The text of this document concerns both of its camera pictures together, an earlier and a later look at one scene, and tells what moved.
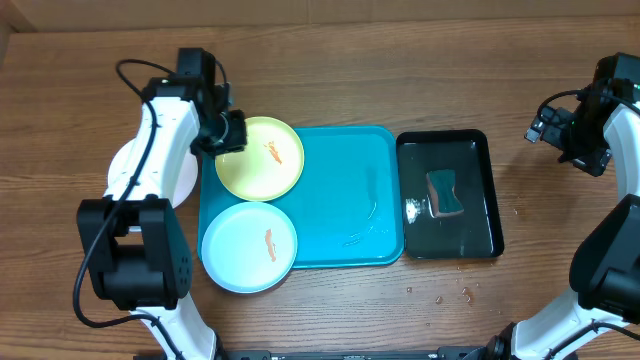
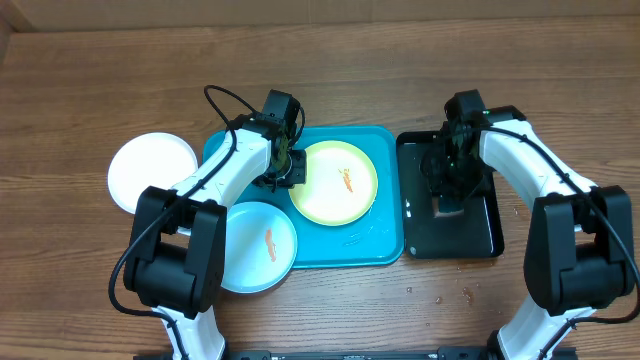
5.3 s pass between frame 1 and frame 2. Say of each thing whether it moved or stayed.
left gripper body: moved
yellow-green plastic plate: moved
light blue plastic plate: stayed
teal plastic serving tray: stayed
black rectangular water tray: stayed
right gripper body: moved
